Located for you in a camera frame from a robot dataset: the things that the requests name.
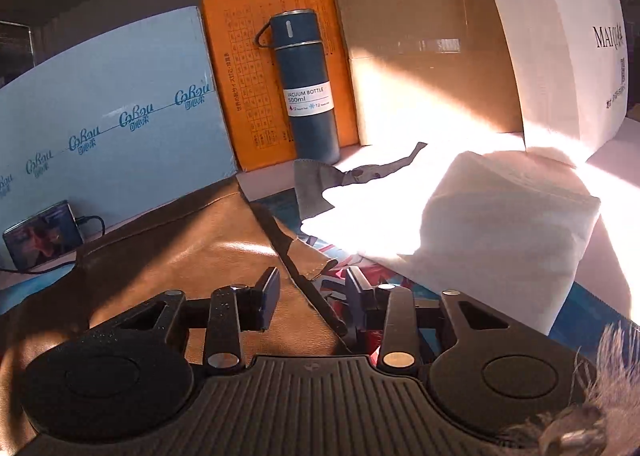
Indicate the white paper bag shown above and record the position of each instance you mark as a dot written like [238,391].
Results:
[550,35]

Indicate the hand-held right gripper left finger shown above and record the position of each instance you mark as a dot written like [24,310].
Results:
[270,296]

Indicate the orange cardboard box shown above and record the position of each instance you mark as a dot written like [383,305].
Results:
[240,85]

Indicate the white folded garment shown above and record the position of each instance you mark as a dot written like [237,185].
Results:
[475,236]

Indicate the large light blue carton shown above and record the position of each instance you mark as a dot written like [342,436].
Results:
[125,85]

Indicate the dark blue vacuum bottle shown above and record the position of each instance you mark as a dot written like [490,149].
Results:
[305,135]

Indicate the brown cardboard box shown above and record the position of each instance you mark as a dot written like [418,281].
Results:
[425,10]

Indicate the fur sleeve cuff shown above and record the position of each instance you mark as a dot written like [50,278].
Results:
[600,386]

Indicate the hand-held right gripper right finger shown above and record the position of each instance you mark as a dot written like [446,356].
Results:
[359,306]

